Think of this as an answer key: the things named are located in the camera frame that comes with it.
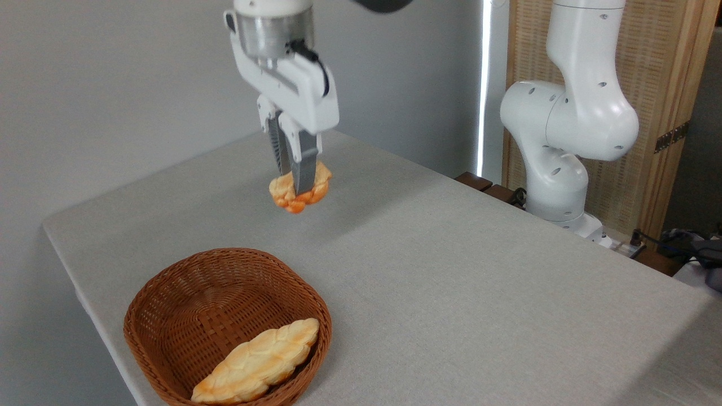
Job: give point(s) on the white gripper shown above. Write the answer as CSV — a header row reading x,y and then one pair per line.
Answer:
x,y
304,93

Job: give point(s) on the round bread roll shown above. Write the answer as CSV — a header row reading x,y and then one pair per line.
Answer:
x,y
285,194

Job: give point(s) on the long braided bread loaf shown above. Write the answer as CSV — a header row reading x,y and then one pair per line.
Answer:
x,y
254,366

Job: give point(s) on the silver metal wrist flange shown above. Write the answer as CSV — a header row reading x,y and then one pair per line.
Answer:
x,y
273,31

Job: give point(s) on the dark brown wooden block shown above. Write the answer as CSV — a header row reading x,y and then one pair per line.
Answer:
x,y
501,193
474,181

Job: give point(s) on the brown wicker basket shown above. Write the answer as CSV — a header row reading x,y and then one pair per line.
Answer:
x,y
186,310

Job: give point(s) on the grey tablecloth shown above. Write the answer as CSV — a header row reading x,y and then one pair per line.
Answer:
x,y
451,282

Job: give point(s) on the white power strip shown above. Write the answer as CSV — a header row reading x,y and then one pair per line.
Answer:
x,y
627,248

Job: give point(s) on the metal screen hinge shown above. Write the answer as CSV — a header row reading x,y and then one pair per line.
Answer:
x,y
671,137

